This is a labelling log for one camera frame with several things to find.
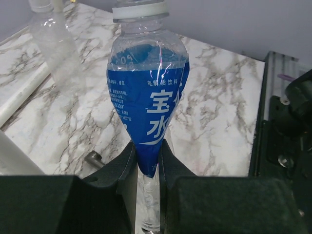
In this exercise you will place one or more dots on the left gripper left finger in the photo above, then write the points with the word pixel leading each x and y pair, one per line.
pixel 102 203

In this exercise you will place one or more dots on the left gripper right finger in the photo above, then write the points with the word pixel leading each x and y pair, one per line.
pixel 191 204

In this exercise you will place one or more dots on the blue label plastic bottle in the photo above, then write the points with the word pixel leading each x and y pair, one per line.
pixel 146 73

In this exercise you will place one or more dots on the clear plastic bottle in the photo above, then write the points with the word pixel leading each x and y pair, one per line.
pixel 50 32

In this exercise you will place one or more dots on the white PVC pipe stand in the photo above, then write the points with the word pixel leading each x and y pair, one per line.
pixel 13 161

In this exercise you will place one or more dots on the dark metal faucet handle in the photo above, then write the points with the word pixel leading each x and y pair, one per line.
pixel 94 159

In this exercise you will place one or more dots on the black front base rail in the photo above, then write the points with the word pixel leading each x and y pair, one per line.
pixel 280 70

